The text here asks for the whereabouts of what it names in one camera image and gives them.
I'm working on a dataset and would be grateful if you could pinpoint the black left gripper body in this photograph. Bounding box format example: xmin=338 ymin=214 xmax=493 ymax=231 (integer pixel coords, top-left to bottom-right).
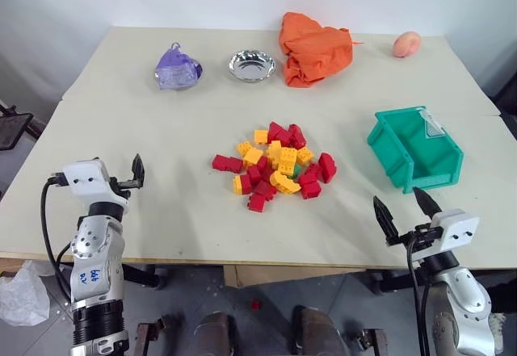
xmin=107 ymin=176 xmax=145 ymax=200

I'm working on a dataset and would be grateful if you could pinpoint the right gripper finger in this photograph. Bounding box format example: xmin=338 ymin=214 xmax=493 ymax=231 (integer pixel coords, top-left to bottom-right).
xmin=372 ymin=195 xmax=400 ymax=243
xmin=412 ymin=186 xmax=443 ymax=219

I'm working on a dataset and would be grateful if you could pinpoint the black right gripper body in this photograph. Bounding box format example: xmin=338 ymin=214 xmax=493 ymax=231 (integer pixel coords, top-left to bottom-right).
xmin=386 ymin=222 xmax=443 ymax=249

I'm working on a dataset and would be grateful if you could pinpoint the green plastic storage bin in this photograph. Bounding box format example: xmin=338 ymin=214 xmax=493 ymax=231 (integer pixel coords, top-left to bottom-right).
xmin=366 ymin=105 xmax=466 ymax=195

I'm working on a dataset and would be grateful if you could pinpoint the clear label on bin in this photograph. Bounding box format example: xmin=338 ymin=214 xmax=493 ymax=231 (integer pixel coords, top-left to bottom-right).
xmin=418 ymin=109 xmax=446 ymax=138

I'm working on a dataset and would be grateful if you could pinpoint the black chair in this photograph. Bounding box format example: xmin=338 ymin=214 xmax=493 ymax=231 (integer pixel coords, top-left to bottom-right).
xmin=0 ymin=103 xmax=44 ymax=152

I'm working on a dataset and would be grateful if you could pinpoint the purple plastic bag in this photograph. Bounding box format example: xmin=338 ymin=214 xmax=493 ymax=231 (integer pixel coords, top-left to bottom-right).
xmin=154 ymin=41 xmax=205 ymax=92

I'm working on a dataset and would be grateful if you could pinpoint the yellow curved plastic brick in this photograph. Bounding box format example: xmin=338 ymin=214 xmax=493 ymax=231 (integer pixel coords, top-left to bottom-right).
xmin=269 ymin=170 xmax=302 ymax=196

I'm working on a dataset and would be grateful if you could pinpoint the dark rounded shape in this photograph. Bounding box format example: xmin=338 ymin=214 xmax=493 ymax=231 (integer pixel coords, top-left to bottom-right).
xmin=291 ymin=305 xmax=349 ymax=356
xmin=192 ymin=311 xmax=240 ymax=356

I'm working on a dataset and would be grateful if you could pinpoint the white plastic bag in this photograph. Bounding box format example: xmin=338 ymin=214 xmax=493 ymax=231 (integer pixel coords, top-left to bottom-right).
xmin=0 ymin=259 xmax=52 ymax=329

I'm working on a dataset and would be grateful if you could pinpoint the shiny steel bowl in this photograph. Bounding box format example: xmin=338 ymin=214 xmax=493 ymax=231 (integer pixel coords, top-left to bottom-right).
xmin=226 ymin=48 xmax=278 ymax=86

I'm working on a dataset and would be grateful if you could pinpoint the pink peach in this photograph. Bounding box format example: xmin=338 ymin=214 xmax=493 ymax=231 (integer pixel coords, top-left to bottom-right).
xmin=393 ymin=31 xmax=422 ymax=59

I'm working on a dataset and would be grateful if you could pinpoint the crumpled orange cloth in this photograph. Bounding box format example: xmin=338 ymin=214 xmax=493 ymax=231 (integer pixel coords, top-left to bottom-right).
xmin=278 ymin=10 xmax=364 ymax=89

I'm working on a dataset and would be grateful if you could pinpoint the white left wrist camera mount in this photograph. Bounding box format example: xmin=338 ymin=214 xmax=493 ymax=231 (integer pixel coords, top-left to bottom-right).
xmin=61 ymin=159 xmax=131 ymax=214

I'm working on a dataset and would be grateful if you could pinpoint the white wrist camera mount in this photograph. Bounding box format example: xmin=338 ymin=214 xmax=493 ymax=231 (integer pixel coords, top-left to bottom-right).
xmin=414 ymin=208 xmax=481 ymax=261
xmin=61 ymin=159 xmax=131 ymax=214

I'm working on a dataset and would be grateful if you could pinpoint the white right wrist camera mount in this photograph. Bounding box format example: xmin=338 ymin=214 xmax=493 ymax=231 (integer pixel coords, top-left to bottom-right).
xmin=414 ymin=208 xmax=481 ymax=261

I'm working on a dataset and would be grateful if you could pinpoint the black table frame bar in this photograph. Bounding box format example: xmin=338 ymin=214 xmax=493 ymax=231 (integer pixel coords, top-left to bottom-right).
xmin=364 ymin=269 xmax=429 ymax=295
xmin=120 ymin=264 xmax=171 ymax=291

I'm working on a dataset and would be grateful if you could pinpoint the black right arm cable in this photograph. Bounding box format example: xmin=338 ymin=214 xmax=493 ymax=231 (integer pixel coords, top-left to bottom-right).
xmin=405 ymin=236 xmax=432 ymax=356

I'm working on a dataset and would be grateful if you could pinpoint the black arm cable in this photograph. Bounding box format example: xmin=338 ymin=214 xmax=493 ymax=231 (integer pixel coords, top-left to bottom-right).
xmin=40 ymin=174 xmax=74 ymax=305
xmin=405 ymin=236 xmax=432 ymax=356

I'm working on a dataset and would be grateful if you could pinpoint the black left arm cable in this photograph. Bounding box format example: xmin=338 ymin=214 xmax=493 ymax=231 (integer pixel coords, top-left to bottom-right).
xmin=40 ymin=174 xmax=74 ymax=305

